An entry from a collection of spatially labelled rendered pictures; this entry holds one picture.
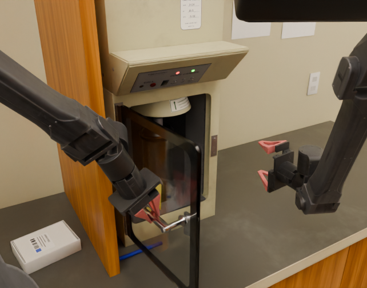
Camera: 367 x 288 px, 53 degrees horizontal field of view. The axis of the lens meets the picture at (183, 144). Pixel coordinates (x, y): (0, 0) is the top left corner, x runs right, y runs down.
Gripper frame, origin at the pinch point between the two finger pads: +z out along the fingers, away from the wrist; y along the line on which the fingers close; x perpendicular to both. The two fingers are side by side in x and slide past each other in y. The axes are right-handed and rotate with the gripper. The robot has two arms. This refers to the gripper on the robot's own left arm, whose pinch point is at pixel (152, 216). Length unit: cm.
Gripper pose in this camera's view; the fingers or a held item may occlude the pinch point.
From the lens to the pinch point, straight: 81.5
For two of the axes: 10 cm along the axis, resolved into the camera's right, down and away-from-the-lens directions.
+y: -7.3, 6.1, -2.9
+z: 3.6, 7.2, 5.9
